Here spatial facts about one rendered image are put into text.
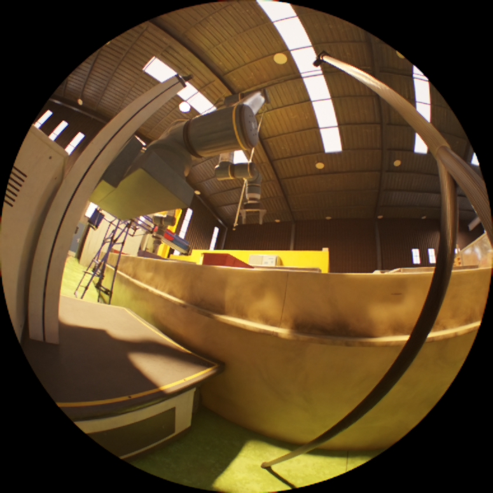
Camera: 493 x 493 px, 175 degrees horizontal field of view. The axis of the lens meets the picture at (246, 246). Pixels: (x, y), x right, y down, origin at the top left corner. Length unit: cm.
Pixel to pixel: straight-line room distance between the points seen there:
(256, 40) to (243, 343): 912
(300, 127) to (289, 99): 177
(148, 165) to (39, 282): 52
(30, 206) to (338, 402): 111
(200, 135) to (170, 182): 22
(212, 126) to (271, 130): 958
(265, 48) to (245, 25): 148
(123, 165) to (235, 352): 90
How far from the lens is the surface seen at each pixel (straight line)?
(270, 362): 71
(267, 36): 887
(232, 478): 77
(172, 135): 78
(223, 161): 115
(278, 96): 961
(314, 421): 82
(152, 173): 56
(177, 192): 62
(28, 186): 54
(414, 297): 73
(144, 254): 172
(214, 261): 90
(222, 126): 63
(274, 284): 68
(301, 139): 1024
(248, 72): 940
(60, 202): 62
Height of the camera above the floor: 70
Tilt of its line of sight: 17 degrees up
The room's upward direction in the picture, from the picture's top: 10 degrees clockwise
